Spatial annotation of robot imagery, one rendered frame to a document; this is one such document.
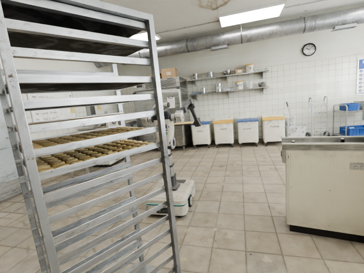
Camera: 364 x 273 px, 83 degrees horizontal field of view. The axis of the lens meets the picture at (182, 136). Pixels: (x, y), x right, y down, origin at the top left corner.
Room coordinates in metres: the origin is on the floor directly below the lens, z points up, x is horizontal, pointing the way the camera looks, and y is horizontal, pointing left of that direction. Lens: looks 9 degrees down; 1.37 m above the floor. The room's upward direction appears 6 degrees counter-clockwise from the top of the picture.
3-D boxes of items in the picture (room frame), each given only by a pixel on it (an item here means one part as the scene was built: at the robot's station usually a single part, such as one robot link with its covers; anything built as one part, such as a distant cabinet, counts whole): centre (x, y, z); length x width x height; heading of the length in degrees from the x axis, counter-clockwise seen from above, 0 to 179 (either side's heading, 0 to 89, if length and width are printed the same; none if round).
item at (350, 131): (4.83, -4.21, 0.28); 0.56 x 0.38 x 0.20; 82
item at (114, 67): (1.47, 0.42, 0.97); 0.03 x 0.03 x 1.70; 43
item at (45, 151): (0.95, 0.35, 1.23); 0.64 x 0.03 x 0.03; 133
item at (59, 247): (1.24, 0.62, 0.60); 0.64 x 0.03 x 0.03; 133
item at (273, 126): (5.46, -2.47, 0.38); 0.64 x 0.54 x 0.77; 161
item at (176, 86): (6.18, 0.50, 1.02); 1.40 x 0.90 x 2.05; 74
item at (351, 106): (4.84, -4.01, 0.87); 0.40 x 0.30 x 0.16; 167
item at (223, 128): (5.82, -1.22, 0.38); 0.64 x 0.54 x 0.77; 165
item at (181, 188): (2.60, 0.21, 0.24); 0.68 x 0.53 x 0.41; 165
